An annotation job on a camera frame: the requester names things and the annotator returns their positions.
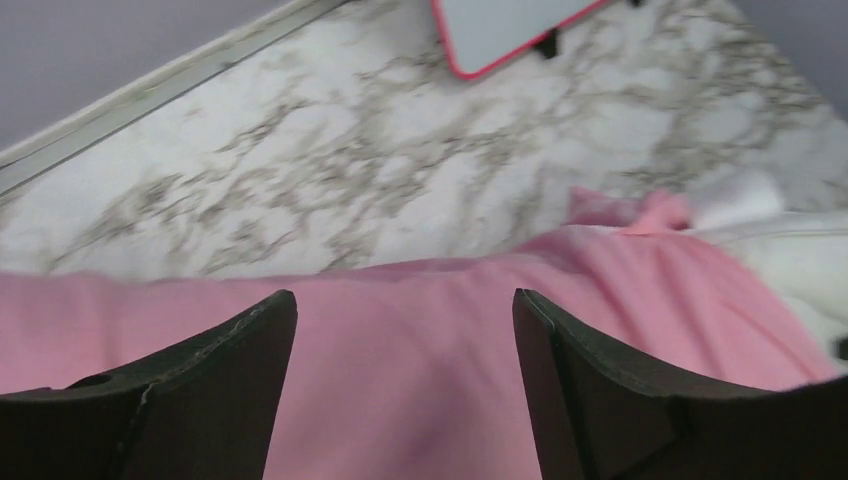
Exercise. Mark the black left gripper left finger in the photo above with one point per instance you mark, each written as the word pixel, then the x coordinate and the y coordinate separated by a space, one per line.
pixel 203 408

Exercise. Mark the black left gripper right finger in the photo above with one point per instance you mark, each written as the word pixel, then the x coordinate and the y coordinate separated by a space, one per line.
pixel 601 409

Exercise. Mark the white pillow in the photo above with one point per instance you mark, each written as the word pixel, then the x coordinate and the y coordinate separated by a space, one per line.
pixel 801 256

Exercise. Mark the pink-framed whiteboard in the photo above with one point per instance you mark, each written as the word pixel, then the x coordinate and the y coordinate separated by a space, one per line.
pixel 480 35

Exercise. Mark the aluminium table frame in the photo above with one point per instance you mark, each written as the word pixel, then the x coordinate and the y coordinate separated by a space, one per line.
pixel 87 127

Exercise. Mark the pink pillowcase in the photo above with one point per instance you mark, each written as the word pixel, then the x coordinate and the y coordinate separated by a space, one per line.
pixel 410 370

